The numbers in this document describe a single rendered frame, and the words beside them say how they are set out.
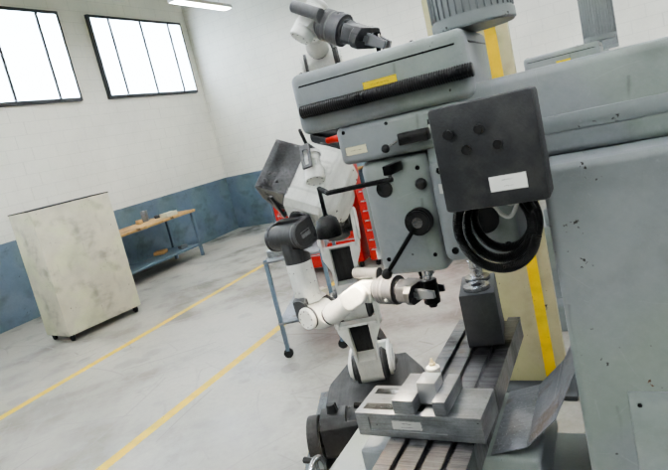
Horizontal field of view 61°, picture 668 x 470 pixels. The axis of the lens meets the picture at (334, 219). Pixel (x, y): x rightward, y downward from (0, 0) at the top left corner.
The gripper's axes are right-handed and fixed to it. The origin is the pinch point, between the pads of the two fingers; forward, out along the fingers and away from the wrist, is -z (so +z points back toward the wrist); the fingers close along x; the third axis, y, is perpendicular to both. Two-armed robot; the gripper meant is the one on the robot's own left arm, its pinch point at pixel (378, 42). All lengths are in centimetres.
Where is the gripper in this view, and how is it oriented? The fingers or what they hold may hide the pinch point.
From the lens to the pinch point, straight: 156.7
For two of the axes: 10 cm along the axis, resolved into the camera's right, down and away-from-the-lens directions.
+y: 2.0, -8.7, -4.4
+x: -5.7, 2.7, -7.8
